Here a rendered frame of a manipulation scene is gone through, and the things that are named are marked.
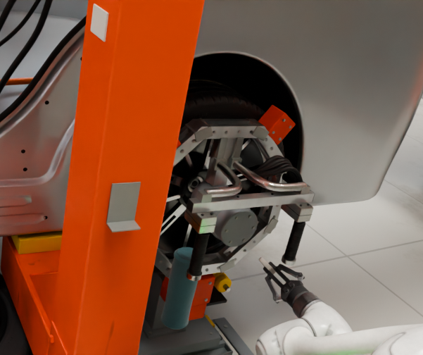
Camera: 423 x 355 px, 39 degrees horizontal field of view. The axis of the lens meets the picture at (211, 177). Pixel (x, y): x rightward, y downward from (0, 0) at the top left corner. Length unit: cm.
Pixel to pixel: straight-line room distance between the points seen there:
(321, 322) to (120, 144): 93
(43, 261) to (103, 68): 84
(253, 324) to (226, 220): 117
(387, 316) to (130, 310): 207
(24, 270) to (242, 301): 144
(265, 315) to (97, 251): 178
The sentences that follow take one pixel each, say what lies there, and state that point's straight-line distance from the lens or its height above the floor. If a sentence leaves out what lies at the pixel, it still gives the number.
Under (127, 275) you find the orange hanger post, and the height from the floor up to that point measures 96.
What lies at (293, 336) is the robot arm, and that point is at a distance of 172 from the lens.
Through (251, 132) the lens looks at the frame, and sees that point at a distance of 184.
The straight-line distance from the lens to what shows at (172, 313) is 191.
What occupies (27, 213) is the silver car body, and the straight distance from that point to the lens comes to 177.
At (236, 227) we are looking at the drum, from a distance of 178.
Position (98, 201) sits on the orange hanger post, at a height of 115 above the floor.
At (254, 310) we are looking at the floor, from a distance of 294.
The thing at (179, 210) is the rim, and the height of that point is 78.
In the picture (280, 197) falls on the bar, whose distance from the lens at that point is 175.
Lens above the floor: 170
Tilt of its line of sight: 24 degrees down
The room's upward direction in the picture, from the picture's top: 13 degrees clockwise
